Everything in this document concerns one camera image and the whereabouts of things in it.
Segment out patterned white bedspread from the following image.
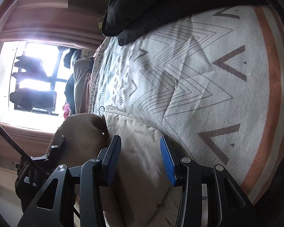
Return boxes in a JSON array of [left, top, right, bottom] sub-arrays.
[[92, 6, 284, 226]]

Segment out dark hanging garment right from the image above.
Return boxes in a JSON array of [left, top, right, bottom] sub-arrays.
[[12, 55, 51, 82]]

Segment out dark cushions at window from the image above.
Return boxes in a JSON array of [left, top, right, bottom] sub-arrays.
[[57, 46, 82, 69]]

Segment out small black device on bed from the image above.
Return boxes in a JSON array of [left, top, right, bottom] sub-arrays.
[[87, 57, 94, 74]]

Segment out right pink curtain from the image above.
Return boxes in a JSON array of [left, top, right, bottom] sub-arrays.
[[0, 8, 104, 51]]

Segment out beige jacket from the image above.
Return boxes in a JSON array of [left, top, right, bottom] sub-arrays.
[[52, 107, 181, 226]]

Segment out pink garment at window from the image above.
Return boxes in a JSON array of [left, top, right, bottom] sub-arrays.
[[62, 103, 72, 120]]

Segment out orange brown blanket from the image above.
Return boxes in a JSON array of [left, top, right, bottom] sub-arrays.
[[80, 46, 102, 113]]

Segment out black garment on duvet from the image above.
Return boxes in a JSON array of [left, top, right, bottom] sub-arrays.
[[64, 75, 76, 114]]

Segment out dark hanging garment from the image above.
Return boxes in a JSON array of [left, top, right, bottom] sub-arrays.
[[12, 55, 51, 82], [9, 88, 57, 111]]

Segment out dark hanging garment left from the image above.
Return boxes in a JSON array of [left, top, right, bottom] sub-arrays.
[[9, 88, 57, 111]]

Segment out beige duvet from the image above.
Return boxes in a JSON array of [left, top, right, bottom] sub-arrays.
[[74, 58, 90, 114]]

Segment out pink curtain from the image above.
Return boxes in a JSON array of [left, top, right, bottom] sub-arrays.
[[0, 123, 54, 162], [0, 8, 104, 51]]

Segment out black cable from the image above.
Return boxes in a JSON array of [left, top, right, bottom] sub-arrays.
[[0, 116, 50, 179]]

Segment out folded black clothes stack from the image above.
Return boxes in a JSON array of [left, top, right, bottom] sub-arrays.
[[101, 0, 267, 46]]

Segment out left pink curtain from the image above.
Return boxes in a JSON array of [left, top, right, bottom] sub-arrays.
[[0, 123, 54, 162]]

